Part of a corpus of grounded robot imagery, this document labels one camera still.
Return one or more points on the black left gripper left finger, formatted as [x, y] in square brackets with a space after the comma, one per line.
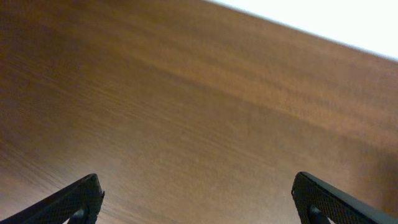
[79, 202]

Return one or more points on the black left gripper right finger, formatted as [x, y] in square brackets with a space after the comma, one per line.
[319, 202]

